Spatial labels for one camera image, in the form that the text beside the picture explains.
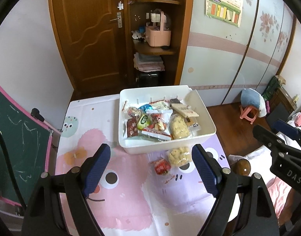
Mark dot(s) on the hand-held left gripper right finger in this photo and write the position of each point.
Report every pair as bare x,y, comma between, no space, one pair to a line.
205,169

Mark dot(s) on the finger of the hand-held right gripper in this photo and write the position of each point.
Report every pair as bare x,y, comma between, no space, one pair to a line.
286,127
265,134

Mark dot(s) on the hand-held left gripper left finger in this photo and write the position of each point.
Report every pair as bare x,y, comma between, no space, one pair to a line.
96,169

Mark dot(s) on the yellow puff snack packet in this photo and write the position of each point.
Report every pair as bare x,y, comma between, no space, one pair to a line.
178,156

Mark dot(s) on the small red snack packet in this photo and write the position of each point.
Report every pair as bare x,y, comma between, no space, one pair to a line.
161,167

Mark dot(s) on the yellow crispy cake packet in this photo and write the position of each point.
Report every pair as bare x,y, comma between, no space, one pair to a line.
178,126

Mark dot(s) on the white plastic storage bin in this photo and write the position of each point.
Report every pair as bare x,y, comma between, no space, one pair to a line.
145,148

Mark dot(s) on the dark red snack packet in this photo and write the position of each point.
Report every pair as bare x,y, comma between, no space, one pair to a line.
132,127

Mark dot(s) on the white red-striped snack packet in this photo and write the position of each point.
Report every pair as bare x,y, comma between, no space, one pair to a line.
155,134

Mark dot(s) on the beige cracker packet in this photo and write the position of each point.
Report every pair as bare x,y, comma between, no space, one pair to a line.
184,110

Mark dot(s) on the green snack packet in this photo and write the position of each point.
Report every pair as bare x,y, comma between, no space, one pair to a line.
143,121

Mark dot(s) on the clear nut mix packet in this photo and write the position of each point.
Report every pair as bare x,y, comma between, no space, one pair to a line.
133,111

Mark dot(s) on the white cartoon snack wrapper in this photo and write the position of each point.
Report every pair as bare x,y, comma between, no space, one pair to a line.
160,118

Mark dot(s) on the dark brownie packet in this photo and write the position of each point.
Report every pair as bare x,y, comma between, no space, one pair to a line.
175,101

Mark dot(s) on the white packet with red edge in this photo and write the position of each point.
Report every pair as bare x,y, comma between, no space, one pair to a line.
160,105

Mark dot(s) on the blue foil snack packet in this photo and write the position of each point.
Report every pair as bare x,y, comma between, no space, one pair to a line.
145,107

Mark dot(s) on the dark wooden nightstand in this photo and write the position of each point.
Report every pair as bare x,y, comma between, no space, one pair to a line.
284,108

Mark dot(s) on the white bedding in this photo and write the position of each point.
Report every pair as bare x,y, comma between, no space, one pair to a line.
253,153

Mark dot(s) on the pink quilt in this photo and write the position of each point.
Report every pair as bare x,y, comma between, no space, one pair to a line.
280,196

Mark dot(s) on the pink plastic stool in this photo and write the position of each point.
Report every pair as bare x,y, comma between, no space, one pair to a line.
248,114

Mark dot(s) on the small yellow bottle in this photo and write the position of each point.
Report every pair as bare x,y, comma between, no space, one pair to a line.
296,98

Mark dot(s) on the brown wooden bedpost knob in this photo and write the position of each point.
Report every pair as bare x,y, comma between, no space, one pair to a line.
241,167

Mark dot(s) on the blue plush cushion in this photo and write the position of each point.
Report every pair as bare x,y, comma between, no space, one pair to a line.
251,98

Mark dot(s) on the green cloth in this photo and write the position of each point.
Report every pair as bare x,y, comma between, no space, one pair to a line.
270,87

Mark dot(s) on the black chalkboard knob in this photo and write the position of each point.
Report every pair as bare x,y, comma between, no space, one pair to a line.
37,114

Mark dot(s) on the floral sliding door wardrobe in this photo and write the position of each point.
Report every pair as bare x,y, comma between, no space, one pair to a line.
214,59

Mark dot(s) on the black suitcase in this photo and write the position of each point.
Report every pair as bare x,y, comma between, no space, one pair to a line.
150,78

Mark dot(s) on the stack of folded towels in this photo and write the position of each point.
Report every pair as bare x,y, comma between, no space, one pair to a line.
148,62

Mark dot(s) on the wooden corner shelf unit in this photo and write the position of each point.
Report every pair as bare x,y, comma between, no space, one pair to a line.
184,41

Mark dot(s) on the brown wooden door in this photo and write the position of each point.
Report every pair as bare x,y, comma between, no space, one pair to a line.
91,41

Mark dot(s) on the pink storage basket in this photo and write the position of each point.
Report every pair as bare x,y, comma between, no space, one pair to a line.
157,36

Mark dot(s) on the small toys on shelf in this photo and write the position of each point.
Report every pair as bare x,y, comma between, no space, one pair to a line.
138,34

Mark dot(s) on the white door hook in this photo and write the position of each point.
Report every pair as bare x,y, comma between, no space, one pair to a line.
120,5

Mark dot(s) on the green chalkboard with pink frame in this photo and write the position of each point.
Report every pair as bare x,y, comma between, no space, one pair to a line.
17,140

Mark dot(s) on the wall poster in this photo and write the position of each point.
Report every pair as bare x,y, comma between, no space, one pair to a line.
224,5

